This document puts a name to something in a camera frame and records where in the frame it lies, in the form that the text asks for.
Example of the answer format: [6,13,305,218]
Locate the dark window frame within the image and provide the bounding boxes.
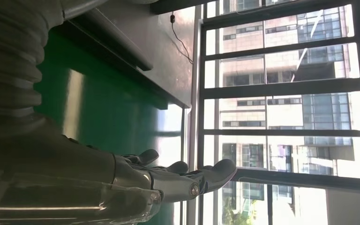
[195,0,360,225]

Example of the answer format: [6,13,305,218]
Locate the black weighing device with column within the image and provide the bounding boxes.
[65,7,154,72]

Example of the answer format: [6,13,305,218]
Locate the green conveyor belt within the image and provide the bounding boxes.
[34,28,184,225]

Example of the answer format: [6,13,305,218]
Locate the thin black cable with plug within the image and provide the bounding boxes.
[169,12,194,65]

